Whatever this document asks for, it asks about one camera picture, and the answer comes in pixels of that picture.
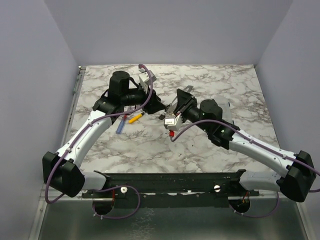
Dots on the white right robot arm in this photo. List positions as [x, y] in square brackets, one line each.
[292, 174]

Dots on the black key tag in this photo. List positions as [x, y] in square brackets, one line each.
[161, 117]

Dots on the yellow handled tool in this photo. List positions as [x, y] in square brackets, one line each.
[136, 118]

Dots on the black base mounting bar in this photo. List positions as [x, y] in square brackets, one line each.
[170, 190]

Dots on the blue red screwdriver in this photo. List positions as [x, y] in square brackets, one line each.
[122, 124]

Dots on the clear plastic box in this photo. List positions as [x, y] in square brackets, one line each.
[224, 103]

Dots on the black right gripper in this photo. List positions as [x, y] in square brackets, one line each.
[185, 104]

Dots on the aluminium table edge rail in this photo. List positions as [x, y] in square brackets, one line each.
[42, 205]

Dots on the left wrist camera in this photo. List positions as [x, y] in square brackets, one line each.
[145, 80]

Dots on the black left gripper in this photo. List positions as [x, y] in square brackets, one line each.
[154, 104]

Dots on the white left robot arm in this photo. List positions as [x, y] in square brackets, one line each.
[62, 169]

